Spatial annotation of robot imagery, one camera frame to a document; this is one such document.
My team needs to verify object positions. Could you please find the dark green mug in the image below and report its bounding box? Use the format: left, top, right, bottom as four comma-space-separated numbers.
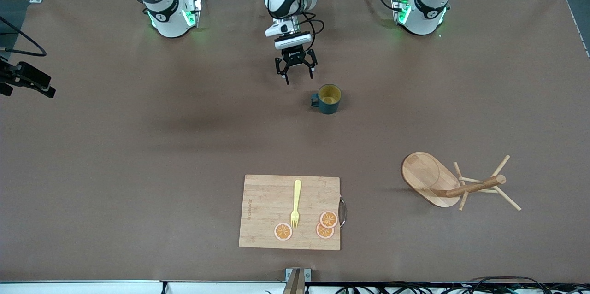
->
311, 84, 342, 115

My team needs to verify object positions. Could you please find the wooden mug tree rack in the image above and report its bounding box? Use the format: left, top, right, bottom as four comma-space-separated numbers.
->
401, 152, 522, 212

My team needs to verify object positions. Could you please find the yellow plastic fork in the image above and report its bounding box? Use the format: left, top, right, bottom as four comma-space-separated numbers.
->
290, 180, 302, 229

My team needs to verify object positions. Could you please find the wooden cutting board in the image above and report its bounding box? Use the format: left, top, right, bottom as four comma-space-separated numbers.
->
239, 174, 346, 251

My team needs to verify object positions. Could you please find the brown table cover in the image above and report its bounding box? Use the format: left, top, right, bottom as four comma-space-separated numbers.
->
0, 0, 590, 284

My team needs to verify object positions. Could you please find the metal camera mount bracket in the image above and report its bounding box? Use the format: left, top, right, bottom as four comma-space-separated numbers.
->
282, 268, 311, 294

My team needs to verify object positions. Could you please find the black cable tangle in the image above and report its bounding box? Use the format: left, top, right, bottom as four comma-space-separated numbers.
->
334, 276, 590, 294

